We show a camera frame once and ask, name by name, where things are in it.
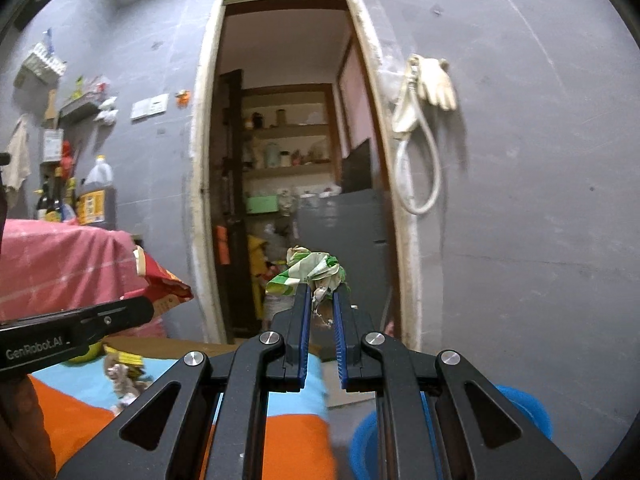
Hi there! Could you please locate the grey wall shelf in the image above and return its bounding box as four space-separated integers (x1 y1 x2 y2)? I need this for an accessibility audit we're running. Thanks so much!
58 96 104 124

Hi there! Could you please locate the blue plastic basin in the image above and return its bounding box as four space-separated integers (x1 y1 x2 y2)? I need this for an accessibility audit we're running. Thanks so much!
350 384 554 480

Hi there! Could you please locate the grey refrigerator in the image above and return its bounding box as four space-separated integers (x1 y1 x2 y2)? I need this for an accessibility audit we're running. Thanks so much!
295 188 401 361

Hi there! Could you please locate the cream rubber glove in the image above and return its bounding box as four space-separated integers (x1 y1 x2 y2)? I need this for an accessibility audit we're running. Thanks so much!
417 56 459 111
391 55 426 134

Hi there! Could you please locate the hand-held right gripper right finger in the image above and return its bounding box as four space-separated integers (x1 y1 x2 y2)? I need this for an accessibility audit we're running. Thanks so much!
332 287 583 480

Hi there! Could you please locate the white plastic bag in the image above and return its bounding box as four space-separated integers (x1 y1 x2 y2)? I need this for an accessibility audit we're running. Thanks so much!
94 95 120 125

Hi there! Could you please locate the blue and orange mat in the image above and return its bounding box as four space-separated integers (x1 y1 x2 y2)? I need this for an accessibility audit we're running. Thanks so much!
29 352 337 480

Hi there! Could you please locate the yellow bag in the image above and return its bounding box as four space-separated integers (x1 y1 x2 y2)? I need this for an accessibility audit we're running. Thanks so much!
247 235 269 321

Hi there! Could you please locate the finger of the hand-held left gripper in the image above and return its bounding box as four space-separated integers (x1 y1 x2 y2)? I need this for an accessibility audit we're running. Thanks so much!
75 296 155 347

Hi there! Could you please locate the red snack bag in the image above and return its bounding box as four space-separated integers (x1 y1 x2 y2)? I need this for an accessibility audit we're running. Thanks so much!
131 247 194 319

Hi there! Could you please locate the dark wooden door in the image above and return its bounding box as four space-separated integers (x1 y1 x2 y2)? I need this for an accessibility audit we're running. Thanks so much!
216 70 252 339

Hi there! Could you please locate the white wall basket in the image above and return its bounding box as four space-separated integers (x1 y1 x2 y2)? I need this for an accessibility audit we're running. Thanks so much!
13 41 68 89

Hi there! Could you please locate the large cooking oil bottle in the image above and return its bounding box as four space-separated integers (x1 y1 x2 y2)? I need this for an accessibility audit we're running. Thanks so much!
77 155 117 229

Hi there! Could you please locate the pink checked cloth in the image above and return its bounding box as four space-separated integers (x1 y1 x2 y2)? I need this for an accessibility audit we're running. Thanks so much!
0 218 151 328

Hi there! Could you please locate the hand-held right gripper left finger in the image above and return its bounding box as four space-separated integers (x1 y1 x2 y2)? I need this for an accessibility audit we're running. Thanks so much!
57 284 313 480

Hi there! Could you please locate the green box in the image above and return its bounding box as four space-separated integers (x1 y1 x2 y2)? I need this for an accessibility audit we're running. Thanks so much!
245 195 280 215

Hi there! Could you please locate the yellow bowl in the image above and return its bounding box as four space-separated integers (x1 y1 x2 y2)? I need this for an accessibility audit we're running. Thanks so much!
67 341 106 365

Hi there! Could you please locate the white flexible hose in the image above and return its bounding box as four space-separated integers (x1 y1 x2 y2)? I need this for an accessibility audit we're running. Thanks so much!
395 109 444 216

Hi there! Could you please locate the yellow wrapper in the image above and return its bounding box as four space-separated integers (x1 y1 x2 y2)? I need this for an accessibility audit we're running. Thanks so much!
102 351 144 367

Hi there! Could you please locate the person's left forearm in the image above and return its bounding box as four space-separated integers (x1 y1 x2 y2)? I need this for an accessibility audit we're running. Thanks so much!
0 374 57 480

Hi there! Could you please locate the beige hanging towel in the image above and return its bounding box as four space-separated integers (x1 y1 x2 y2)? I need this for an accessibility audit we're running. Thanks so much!
2 115 32 192

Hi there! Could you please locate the green white wrapper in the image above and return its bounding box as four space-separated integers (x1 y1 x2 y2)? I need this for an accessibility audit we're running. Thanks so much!
265 245 349 301

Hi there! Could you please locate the wooden shelf unit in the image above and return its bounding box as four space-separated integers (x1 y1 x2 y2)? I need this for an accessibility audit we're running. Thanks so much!
239 84 342 221

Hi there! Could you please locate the black screen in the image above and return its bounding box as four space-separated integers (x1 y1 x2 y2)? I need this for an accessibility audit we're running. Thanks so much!
341 138 374 194

